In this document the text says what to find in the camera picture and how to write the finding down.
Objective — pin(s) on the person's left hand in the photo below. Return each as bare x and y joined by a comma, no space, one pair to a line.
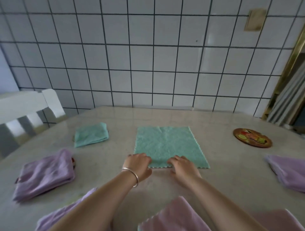
138,166

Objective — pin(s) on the person's right hand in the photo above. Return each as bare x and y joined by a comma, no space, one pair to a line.
185,171

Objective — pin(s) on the pink and green towel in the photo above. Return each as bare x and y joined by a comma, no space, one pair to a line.
166,142

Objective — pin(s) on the green cloth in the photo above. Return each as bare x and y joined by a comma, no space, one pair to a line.
90,134

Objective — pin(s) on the brown round placemat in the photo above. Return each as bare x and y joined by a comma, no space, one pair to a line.
252,138

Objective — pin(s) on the person's right forearm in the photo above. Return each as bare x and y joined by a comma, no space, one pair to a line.
224,207

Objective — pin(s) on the person's left forearm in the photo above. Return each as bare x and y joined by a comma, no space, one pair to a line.
95,207

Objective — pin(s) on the white leaning boards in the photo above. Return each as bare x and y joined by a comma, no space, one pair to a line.
288,102

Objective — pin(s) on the dark blue panel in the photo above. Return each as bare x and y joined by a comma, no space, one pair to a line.
300,122

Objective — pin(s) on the white wooden chair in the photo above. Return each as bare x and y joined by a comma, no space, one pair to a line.
21,104

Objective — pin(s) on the gold metal door frame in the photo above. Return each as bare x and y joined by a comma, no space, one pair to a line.
283,76

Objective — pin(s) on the tan wall plate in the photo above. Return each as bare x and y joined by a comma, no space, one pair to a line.
255,20

